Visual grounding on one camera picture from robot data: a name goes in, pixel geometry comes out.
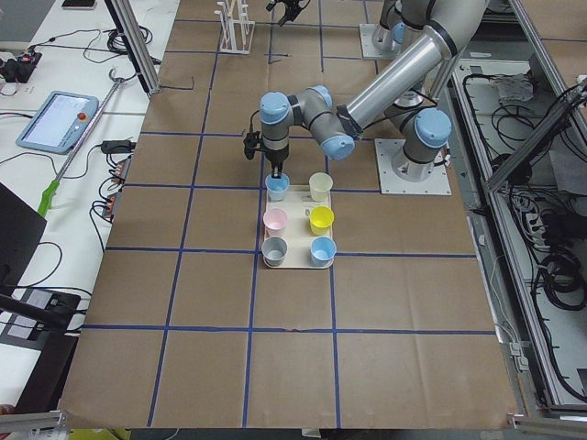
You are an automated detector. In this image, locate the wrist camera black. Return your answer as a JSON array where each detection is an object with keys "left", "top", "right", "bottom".
[{"left": 243, "top": 131, "right": 261, "bottom": 160}]

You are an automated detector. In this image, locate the green handled reacher grabber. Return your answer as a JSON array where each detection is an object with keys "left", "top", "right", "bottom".
[{"left": 37, "top": 67, "right": 129, "bottom": 218}]

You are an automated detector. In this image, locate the brown paper table mat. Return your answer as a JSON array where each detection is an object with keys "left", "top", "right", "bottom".
[{"left": 60, "top": 1, "right": 516, "bottom": 429}]

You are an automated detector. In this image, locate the white wire cup rack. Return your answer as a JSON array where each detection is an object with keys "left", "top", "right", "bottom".
[{"left": 214, "top": 0, "right": 255, "bottom": 55}]

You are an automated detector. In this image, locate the cream serving tray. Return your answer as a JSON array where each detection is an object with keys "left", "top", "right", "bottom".
[{"left": 263, "top": 185, "right": 334, "bottom": 270}]

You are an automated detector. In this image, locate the pink cup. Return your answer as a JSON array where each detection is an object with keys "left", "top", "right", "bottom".
[{"left": 262, "top": 208, "right": 289, "bottom": 237}]

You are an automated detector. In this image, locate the black power adapter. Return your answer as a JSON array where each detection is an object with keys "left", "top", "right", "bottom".
[{"left": 100, "top": 139, "right": 136, "bottom": 154}]

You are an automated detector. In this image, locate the light blue ikea cup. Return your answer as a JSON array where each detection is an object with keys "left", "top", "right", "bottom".
[{"left": 265, "top": 173, "right": 290, "bottom": 202}]

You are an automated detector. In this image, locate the black monitor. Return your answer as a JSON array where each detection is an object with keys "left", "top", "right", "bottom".
[{"left": 0, "top": 184, "right": 47, "bottom": 296}]

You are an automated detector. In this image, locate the aluminium frame post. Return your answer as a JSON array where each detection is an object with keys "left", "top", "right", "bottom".
[{"left": 105, "top": 0, "right": 161, "bottom": 96}]

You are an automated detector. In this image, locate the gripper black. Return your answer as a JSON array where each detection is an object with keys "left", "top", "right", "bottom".
[
  {"left": 267, "top": 147, "right": 289, "bottom": 179},
  {"left": 271, "top": 0, "right": 306, "bottom": 27}
]

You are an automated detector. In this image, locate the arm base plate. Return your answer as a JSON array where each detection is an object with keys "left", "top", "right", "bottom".
[
  {"left": 374, "top": 138, "right": 451, "bottom": 196},
  {"left": 359, "top": 23, "right": 404, "bottom": 61}
]

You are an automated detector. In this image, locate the yellow cup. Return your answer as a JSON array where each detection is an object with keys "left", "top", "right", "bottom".
[{"left": 309, "top": 205, "right": 335, "bottom": 236}]

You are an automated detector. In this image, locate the cream white cup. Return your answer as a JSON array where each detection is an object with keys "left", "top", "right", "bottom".
[{"left": 308, "top": 172, "right": 333, "bottom": 202}]

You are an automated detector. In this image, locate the grey cup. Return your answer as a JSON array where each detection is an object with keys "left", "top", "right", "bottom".
[{"left": 261, "top": 236, "right": 288, "bottom": 268}]

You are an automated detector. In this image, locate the blue teach pendant tablet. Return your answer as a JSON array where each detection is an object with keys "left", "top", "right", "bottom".
[{"left": 16, "top": 91, "right": 99, "bottom": 154}]

